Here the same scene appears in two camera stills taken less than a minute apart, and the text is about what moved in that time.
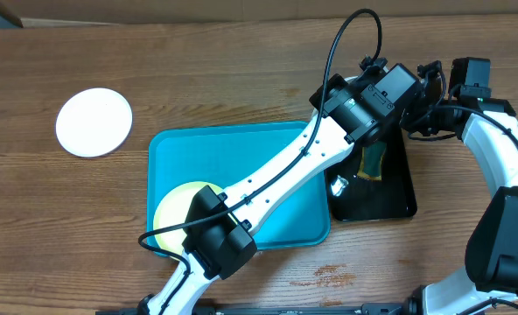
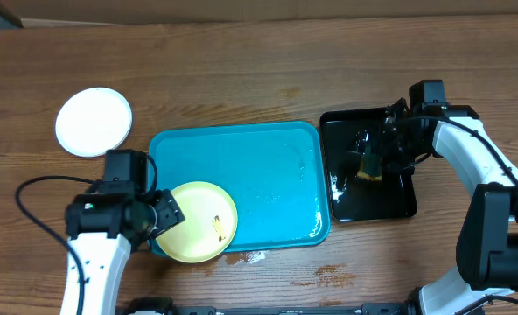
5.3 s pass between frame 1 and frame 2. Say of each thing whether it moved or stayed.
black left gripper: moved
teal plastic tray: stayed
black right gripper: moved
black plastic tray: stayed
